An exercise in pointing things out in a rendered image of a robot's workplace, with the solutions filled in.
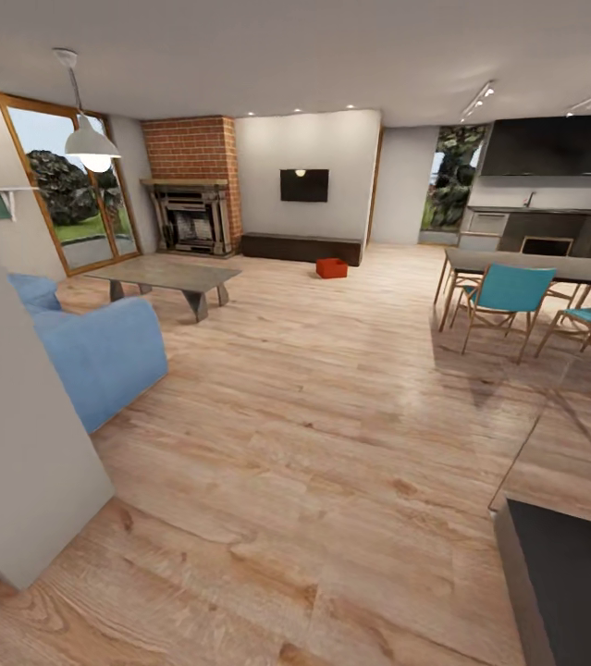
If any storage box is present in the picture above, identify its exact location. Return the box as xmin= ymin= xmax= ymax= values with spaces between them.
xmin=316 ymin=258 xmax=348 ymax=279

